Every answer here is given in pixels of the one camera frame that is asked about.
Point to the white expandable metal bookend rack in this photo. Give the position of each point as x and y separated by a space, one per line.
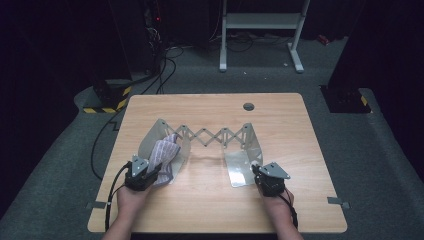
240 166

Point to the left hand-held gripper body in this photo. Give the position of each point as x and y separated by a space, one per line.
138 173

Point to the purple striped towel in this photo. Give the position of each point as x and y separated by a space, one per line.
165 153

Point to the person's left hand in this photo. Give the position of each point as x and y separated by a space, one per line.
131 201

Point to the white metal stand frame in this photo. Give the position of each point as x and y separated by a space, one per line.
263 20

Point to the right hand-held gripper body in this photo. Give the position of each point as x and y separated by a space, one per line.
271 181

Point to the dark equipment rack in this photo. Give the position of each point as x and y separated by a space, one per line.
155 33

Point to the small red floor object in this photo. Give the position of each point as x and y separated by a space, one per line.
323 39

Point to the grey tape strip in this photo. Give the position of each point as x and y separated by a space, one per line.
96 205
338 201

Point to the black hazard-striped stand base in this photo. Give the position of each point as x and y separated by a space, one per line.
346 100
110 96

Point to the person's right hand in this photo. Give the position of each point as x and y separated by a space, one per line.
278 206

